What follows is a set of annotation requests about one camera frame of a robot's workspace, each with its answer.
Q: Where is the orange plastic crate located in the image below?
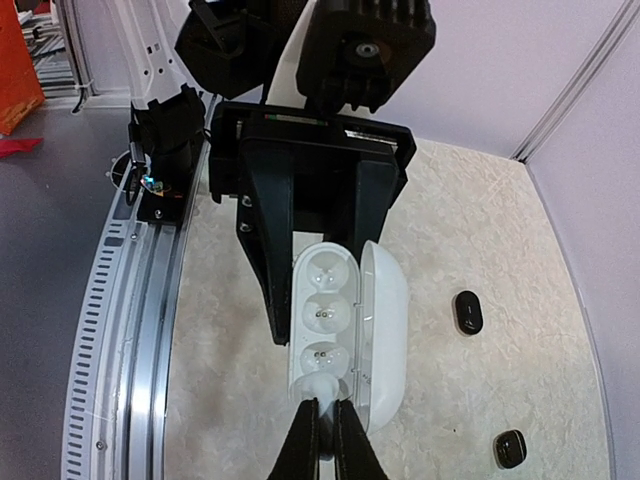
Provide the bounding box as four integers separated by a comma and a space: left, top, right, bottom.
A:
1, 1, 45, 135

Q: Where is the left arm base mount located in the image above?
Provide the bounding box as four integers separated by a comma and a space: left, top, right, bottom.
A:
125, 84, 206, 226

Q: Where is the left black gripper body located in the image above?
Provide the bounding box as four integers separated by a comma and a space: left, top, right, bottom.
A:
209, 102, 417, 244

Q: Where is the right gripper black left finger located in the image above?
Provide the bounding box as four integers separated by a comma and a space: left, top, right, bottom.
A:
267, 398, 320, 480

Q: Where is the white earbud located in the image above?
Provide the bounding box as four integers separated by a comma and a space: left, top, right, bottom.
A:
290, 372, 339, 425

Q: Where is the white earbud charging case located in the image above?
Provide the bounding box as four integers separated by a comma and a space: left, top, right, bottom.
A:
288, 241, 409, 434

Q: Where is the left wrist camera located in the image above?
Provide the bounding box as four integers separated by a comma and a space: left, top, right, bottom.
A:
264, 1, 437, 117

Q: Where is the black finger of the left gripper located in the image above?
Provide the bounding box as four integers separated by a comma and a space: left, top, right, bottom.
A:
324, 159, 399, 250
237, 141, 294, 345

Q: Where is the left aluminium frame post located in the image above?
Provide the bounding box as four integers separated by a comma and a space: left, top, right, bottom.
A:
509, 0, 639, 164

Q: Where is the red cloth scrap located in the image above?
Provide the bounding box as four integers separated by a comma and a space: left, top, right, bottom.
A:
0, 138, 43, 158

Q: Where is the aluminium front rail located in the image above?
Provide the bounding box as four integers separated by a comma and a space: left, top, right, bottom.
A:
59, 139, 211, 480

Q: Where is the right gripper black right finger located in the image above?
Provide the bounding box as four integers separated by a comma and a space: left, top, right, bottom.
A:
333, 400, 388, 480

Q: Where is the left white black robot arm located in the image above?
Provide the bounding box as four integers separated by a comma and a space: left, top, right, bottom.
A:
110, 1, 436, 345

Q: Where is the black earbud charging case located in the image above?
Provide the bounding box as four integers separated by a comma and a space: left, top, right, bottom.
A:
454, 290, 484, 336

